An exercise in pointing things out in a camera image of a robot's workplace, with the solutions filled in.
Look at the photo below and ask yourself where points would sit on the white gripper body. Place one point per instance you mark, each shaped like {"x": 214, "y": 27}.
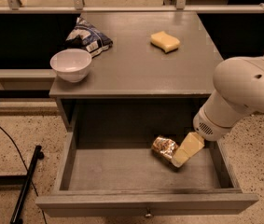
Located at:
{"x": 206, "y": 127}

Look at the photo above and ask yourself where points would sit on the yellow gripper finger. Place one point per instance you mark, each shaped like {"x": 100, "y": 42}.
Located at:
{"x": 190, "y": 146}

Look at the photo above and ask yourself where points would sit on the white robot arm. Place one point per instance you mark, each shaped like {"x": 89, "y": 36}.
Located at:
{"x": 239, "y": 92}

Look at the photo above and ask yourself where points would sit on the round metal drawer knob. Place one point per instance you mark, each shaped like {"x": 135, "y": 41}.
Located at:
{"x": 148, "y": 213}

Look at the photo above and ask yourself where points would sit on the open grey top drawer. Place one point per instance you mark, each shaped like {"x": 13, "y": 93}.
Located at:
{"x": 99, "y": 179}

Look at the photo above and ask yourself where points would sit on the grey wooden cabinet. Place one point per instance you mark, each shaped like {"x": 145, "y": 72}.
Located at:
{"x": 135, "y": 91}

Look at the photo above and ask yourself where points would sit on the yellow sponge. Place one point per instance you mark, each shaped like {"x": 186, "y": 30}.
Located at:
{"x": 164, "y": 41}

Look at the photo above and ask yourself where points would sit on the white ceramic bowl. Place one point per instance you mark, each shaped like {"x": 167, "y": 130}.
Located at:
{"x": 71, "y": 65}

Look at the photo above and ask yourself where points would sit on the blue white chip bag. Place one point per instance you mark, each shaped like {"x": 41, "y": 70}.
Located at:
{"x": 87, "y": 37}

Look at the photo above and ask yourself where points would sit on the black metal stand leg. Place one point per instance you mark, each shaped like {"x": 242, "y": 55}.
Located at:
{"x": 27, "y": 182}

